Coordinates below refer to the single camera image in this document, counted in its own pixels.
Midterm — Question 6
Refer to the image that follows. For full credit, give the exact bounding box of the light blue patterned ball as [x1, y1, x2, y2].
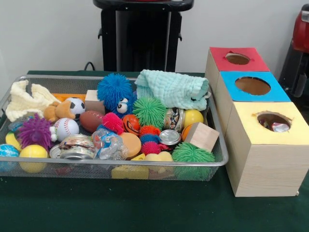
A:
[0, 144, 20, 172]

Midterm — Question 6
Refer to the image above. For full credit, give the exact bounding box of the white cloth with colourful spots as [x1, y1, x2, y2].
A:
[260, 119, 290, 133]

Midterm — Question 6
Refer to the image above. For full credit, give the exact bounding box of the dark green table cloth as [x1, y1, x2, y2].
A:
[0, 70, 309, 232]

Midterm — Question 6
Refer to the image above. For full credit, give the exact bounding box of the plain wooden cube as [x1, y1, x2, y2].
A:
[185, 122, 220, 153]

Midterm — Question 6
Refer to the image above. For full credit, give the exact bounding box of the purple spiky rubber ball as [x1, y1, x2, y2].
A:
[17, 113, 54, 149]

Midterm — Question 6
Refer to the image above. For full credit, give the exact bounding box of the green spiky rubber ball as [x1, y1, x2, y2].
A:
[171, 142, 216, 181]
[132, 97, 168, 130]

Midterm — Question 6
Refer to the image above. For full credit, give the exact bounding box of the cream waffle cloth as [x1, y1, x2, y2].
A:
[5, 79, 61, 123]

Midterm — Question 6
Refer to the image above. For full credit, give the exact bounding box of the wooden box with three holes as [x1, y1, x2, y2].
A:
[204, 46, 309, 198]

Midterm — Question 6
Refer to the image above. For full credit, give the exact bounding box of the yellow foam ball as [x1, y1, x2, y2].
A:
[19, 144, 49, 174]

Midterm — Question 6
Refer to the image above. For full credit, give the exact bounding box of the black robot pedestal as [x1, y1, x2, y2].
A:
[93, 0, 195, 73]

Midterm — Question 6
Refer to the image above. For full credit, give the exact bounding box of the mint green waffle cloth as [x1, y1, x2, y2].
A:
[134, 69, 210, 111]

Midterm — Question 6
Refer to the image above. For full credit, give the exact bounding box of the white baseball with red stitching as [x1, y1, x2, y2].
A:
[53, 117, 80, 142]

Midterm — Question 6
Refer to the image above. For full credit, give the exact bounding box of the shallow metal mesh bin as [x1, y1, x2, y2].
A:
[0, 74, 229, 182]

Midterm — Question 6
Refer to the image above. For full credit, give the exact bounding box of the blue spiky toy with eyes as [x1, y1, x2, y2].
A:
[97, 72, 138, 116]

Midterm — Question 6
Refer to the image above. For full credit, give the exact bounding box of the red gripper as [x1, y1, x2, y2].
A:
[291, 3, 309, 98]

